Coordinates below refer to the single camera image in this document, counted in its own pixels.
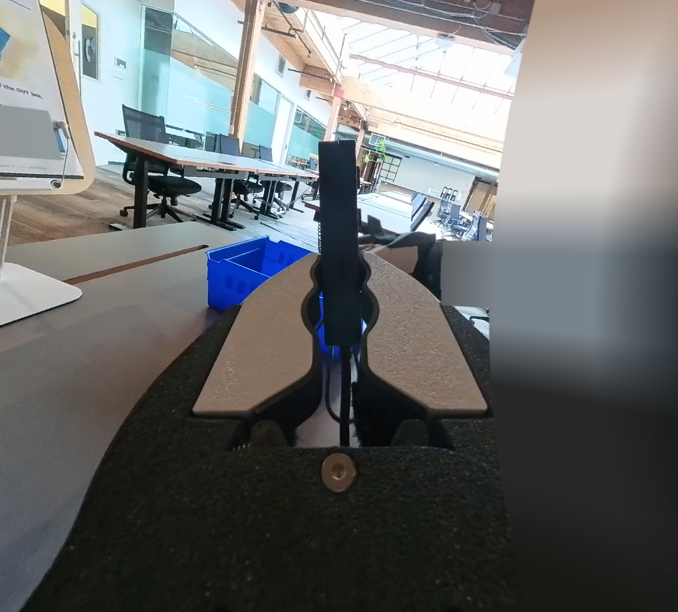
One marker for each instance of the black USB hub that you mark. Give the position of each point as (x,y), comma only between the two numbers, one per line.
(339,225)

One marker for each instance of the white ceiling sensor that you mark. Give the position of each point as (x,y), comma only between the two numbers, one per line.
(446,40)

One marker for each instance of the instruction poster board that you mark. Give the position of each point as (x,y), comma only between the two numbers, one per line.
(21,13)

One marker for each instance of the wooden support post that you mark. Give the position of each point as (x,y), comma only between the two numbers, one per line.
(243,71)

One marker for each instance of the blue plastic bin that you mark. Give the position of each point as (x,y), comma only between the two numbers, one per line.
(243,273)

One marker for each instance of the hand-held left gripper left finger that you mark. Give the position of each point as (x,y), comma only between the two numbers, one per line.
(254,352)

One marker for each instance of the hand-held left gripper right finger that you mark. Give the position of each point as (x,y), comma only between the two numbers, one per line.
(423,352)

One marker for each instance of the office desk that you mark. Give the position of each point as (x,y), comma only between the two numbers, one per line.
(386,212)
(185,154)

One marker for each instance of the green hanging plant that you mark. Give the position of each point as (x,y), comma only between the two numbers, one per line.
(380,148)

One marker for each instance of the black office chair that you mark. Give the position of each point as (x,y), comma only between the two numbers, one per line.
(169,185)
(233,146)

